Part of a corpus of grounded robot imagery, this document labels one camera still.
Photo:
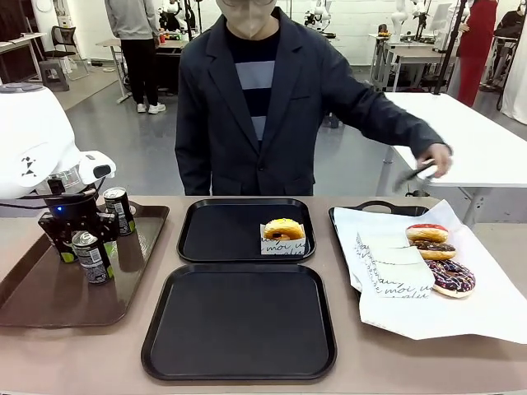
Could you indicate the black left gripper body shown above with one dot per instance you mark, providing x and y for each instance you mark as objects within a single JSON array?
[{"x": 68, "y": 212}]

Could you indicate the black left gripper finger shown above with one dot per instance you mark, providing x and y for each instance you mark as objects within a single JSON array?
[
  {"x": 109, "y": 228},
  {"x": 51, "y": 230}
]

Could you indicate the black serving tongs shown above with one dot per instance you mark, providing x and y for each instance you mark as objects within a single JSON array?
[{"x": 407, "y": 176}]

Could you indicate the red frosted donut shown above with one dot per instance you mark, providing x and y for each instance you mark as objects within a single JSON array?
[{"x": 426, "y": 234}]

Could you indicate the chocolate frosted donut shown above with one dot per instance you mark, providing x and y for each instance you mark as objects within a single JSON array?
[{"x": 436, "y": 249}]

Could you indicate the purple sprinkled donut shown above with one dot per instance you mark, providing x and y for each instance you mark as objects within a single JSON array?
[{"x": 457, "y": 284}]

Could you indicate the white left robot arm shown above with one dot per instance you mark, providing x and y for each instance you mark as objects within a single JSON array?
[{"x": 29, "y": 123}]

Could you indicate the person's right forearm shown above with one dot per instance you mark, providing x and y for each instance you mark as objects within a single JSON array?
[{"x": 191, "y": 173}]

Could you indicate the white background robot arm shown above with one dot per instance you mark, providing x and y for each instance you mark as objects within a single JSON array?
[
  {"x": 397, "y": 20},
  {"x": 321, "y": 12}
]

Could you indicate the person's left hand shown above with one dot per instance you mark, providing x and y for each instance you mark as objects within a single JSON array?
[{"x": 438, "y": 160}]

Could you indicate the brown plastic tray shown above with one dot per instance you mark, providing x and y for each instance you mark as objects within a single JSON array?
[{"x": 62, "y": 300}]

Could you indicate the small black serving tray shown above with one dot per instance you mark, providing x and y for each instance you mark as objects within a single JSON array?
[{"x": 222, "y": 234}]

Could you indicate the gray plastic stool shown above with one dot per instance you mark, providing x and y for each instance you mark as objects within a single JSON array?
[{"x": 51, "y": 66}]

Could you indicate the person in dark blazer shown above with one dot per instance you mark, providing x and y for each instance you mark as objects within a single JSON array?
[{"x": 222, "y": 123}]

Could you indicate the large black serving tray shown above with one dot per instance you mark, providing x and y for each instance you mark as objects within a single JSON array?
[{"x": 239, "y": 321}]

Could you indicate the black office chair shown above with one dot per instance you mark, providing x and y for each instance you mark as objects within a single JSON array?
[{"x": 63, "y": 39}]

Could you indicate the yellow glazed donut in wrapper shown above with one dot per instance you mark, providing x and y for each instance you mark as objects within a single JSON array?
[{"x": 284, "y": 247}]

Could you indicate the light wooden desk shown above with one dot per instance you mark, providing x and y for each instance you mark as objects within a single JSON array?
[{"x": 20, "y": 39}]

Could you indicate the background table with items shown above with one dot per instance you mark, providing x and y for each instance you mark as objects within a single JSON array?
[{"x": 173, "y": 45}]

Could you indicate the person in gray hoodie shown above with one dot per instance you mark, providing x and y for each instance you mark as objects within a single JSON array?
[{"x": 131, "y": 20}]

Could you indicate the beige face mask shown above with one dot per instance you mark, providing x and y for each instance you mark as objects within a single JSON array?
[{"x": 247, "y": 24}]

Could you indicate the white background work table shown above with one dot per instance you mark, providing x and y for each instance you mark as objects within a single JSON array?
[{"x": 411, "y": 55}]

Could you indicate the white paper sheet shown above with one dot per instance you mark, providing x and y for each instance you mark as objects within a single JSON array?
[{"x": 453, "y": 312}]

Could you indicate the white side table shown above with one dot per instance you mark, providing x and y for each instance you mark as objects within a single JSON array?
[{"x": 473, "y": 136}]

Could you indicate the black stand pole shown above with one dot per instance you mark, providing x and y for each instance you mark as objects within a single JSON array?
[{"x": 446, "y": 61}]

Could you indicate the person in red apron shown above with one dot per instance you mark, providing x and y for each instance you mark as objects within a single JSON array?
[{"x": 473, "y": 41}]

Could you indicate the seated person in black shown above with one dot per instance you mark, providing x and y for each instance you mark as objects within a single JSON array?
[{"x": 510, "y": 29}]

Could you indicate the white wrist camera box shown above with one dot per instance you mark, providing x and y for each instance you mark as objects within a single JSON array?
[{"x": 99, "y": 166}]

